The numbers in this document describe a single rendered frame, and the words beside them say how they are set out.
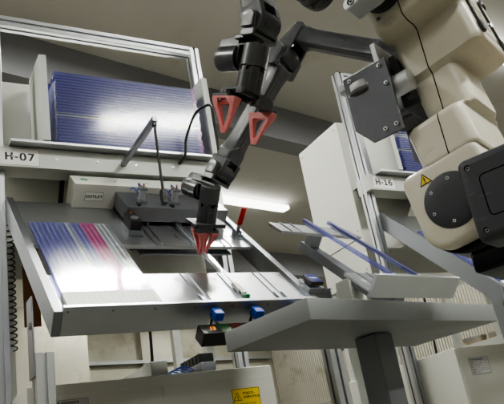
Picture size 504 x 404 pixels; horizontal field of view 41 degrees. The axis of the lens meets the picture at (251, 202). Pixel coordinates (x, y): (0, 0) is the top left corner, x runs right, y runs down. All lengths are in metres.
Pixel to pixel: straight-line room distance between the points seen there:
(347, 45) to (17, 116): 1.18
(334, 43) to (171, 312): 0.84
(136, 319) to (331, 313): 0.53
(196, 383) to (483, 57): 1.13
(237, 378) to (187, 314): 0.42
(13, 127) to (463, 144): 1.60
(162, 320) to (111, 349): 10.54
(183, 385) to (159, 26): 3.41
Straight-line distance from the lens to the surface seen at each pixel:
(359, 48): 1.82
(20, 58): 4.83
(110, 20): 4.83
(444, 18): 1.40
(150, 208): 2.06
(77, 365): 10.66
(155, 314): 1.57
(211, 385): 1.93
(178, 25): 4.93
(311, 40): 1.93
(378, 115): 1.33
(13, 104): 2.46
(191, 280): 1.76
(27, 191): 2.31
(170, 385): 1.88
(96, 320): 1.53
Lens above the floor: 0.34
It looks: 22 degrees up
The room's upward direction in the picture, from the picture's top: 10 degrees counter-clockwise
